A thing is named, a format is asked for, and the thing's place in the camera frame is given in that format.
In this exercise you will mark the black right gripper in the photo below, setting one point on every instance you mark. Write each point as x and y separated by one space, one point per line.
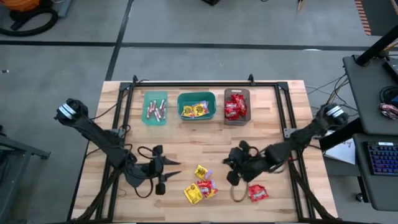
245 161

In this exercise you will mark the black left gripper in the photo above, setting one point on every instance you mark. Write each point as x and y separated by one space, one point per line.
157 169

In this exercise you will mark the red and yellow candy pack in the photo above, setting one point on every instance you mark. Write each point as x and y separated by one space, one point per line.
207 187

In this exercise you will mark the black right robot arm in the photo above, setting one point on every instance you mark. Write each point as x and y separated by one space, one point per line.
298 140

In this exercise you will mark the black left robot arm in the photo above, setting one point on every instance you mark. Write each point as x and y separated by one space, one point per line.
93 133

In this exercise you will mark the candy bag on desk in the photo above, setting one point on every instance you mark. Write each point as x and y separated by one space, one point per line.
389 111

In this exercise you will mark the grey metal mounting plate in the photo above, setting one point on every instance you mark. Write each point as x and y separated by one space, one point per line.
119 132
287 133

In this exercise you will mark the teal plastic bin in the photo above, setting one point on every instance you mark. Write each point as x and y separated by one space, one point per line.
186 99

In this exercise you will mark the grey plastic bin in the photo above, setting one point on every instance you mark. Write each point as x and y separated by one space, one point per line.
237 91

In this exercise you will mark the light green translucent bin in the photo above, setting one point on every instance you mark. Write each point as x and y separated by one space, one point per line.
155 95

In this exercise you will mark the white paper sheet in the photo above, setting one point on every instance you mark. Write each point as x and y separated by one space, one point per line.
342 151

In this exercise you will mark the black desk beam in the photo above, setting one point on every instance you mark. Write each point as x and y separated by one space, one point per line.
345 135

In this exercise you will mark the black desk caster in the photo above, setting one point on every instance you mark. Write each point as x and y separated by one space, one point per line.
359 197

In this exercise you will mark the grey desk top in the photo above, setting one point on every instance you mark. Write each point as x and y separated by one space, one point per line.
367 93
373 193

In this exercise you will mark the backlit black keyboard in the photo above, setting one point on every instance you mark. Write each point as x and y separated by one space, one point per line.
384 158

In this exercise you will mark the grey metal stand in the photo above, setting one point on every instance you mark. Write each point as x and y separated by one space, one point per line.
18 149

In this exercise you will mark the black floor object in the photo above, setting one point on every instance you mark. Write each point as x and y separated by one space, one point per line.
211 1

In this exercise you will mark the wooden stick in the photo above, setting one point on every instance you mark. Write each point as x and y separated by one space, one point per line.
300 4

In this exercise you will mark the black desk device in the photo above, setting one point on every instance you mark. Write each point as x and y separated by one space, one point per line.
392 70

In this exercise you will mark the black diagonal pole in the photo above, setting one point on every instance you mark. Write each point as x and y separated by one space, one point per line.
376 46

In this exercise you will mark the small grey floor object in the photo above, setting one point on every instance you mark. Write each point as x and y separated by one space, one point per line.
4 71

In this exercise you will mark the dark floor mat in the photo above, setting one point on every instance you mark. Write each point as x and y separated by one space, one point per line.
384 15

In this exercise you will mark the orange vacuum cleaner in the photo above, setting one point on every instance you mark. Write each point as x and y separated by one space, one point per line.
21 4

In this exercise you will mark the black aluminium table frame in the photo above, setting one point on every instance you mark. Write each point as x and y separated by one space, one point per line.
202 84

